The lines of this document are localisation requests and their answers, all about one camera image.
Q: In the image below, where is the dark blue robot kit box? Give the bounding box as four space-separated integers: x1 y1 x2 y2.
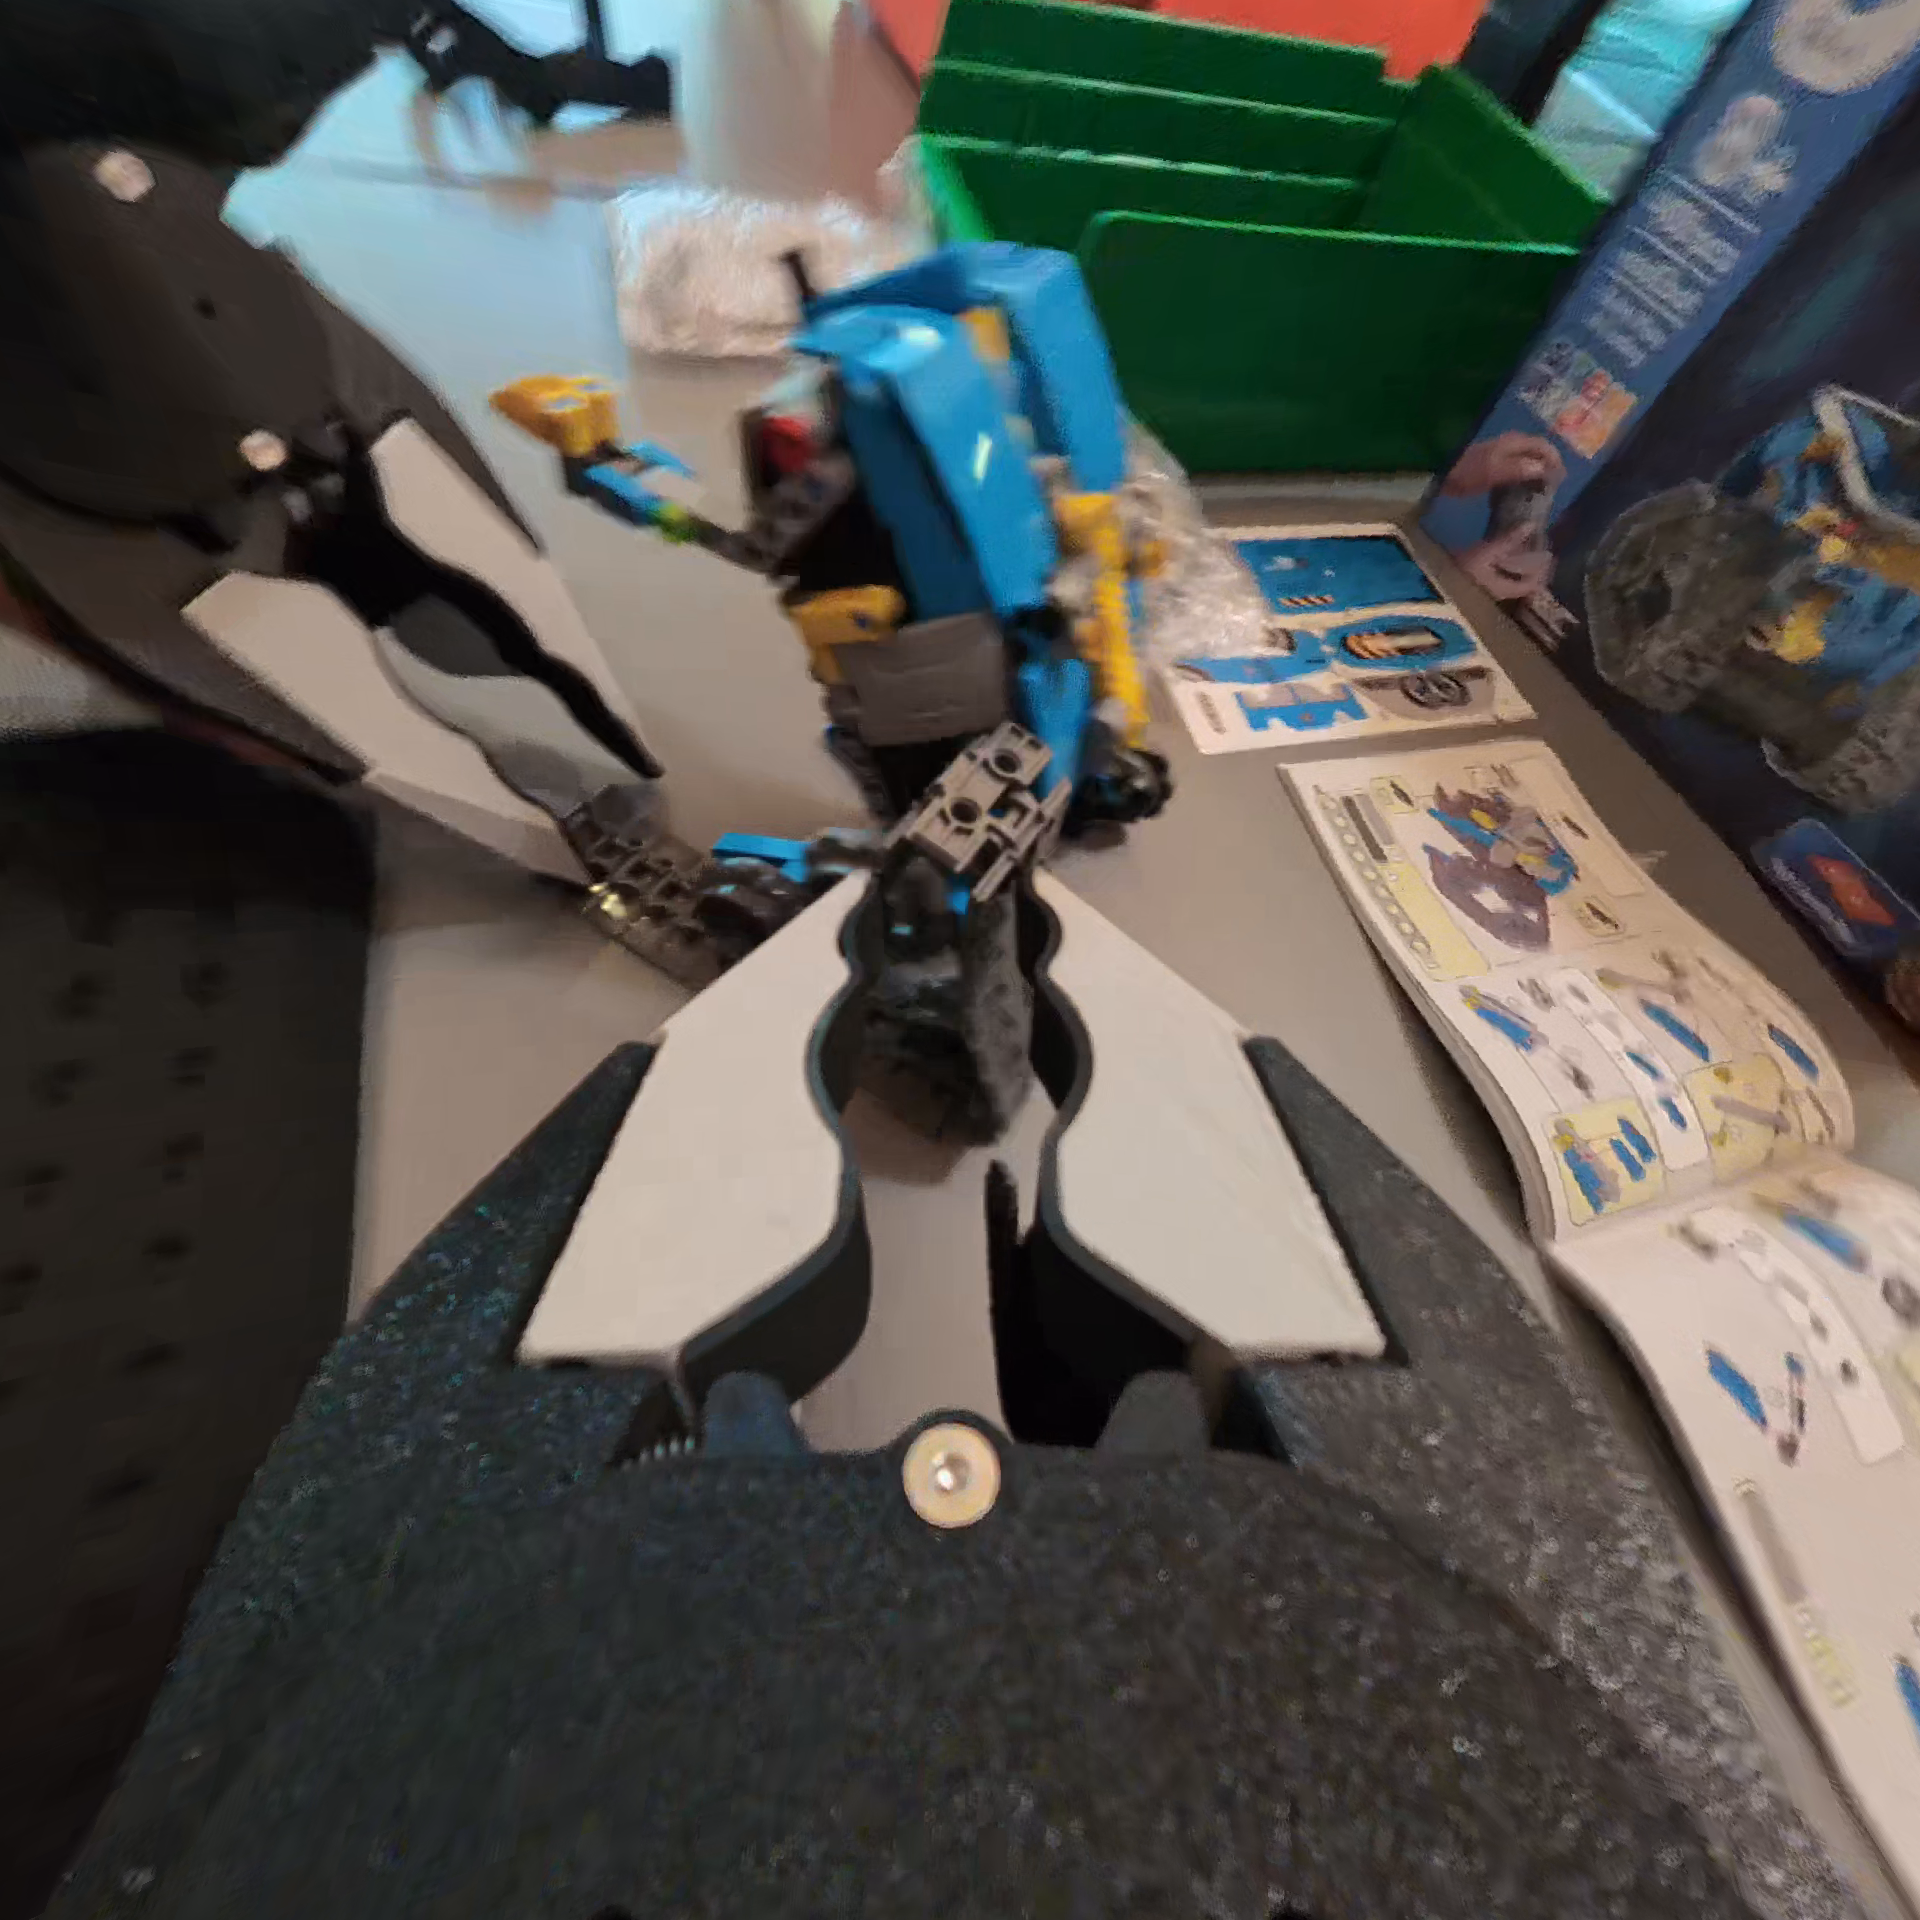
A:
1422 0 1920 1022

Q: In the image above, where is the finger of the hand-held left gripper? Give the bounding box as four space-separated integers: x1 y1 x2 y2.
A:
182 569 600 886
368 420 665 782

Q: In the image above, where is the instruction booklet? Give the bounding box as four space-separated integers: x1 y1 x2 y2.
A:
1280 737 1920 1905

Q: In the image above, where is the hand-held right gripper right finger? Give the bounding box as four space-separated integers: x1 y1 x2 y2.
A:
1025 870 1385 1359

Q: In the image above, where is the black perforated pad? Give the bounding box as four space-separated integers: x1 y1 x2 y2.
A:
0 736 377 1920

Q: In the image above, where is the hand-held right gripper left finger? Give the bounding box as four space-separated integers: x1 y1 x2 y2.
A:
516 873 874 1369

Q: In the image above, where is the black plastic bracket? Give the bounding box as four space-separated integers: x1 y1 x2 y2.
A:
404 0 677 121

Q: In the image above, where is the blue sticker sheet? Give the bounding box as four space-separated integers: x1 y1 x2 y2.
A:
1170 526 1536 753

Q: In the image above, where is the blue toy robot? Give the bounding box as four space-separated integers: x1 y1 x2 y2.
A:
492 246 1180 840

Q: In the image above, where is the neighbouring grey table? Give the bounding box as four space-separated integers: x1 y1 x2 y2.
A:
223 0 933 196

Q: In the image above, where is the green plastic bin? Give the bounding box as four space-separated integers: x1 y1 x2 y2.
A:
914 0 1614 479

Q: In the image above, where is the grey desk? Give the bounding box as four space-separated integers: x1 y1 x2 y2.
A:
223 150 1920 1920

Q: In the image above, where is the grey toy track chain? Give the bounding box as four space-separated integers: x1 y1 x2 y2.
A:
562 726 1074 1142

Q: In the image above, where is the orange chair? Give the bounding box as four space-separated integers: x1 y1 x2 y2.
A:
871 0 1488 78

